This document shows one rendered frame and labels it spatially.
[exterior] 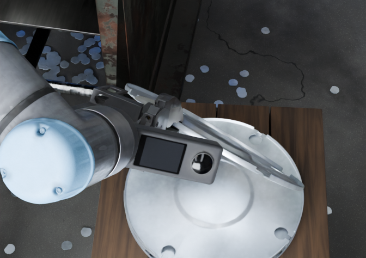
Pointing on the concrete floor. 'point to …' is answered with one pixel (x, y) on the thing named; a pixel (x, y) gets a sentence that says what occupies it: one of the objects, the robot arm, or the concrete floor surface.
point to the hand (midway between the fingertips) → (178, 124)
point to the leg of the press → (147, 33)
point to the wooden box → (205, 111)
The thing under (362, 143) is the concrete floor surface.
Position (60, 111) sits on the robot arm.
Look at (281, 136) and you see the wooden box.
